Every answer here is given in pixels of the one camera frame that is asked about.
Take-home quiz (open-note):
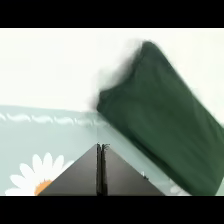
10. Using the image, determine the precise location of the dark green garment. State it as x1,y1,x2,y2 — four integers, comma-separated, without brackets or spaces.
95,40,224,197

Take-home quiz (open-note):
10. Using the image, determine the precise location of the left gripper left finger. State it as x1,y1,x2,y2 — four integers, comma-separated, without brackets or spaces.
38,143,101,197

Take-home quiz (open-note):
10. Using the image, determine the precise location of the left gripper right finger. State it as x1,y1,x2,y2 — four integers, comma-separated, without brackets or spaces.
100,144,165,197

